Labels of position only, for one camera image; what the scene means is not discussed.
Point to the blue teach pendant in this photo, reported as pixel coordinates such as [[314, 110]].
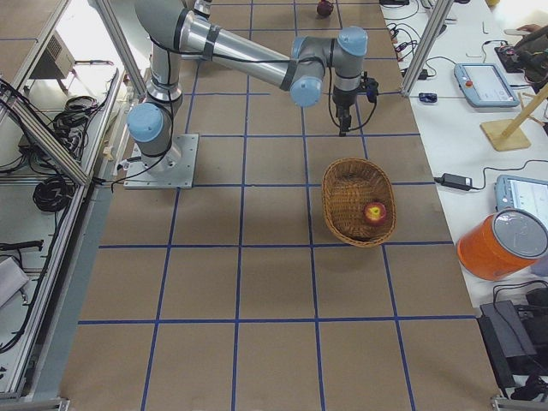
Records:
[[521, 193], [484, 85]]

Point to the woven wicker basket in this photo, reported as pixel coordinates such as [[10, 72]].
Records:
[[348, 184]]

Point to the dark red apple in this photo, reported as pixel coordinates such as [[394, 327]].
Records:
[[324, 8]]

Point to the black laptop case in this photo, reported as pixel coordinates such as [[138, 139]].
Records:
[[515, 338]]

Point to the orange bucket with lid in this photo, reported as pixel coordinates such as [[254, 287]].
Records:
[[504, 243]]

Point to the aluminium frame rail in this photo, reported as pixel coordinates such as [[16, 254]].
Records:
[[430, 33]]

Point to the black power brick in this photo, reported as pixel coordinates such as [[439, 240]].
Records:
[[454, 181]]

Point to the light red apple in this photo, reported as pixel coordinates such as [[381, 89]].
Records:
[[374, 213]]

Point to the wooden stand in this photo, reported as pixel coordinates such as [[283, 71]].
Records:
[[506, 135]]

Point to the grey metal box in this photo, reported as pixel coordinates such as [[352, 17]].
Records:
[[56, 62]]

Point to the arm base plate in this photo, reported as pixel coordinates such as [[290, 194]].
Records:
[[175, 170]]

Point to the small blue device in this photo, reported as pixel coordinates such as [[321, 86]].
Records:
[[428, 97]]

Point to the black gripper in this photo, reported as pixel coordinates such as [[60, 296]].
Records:
[[342, 99]]

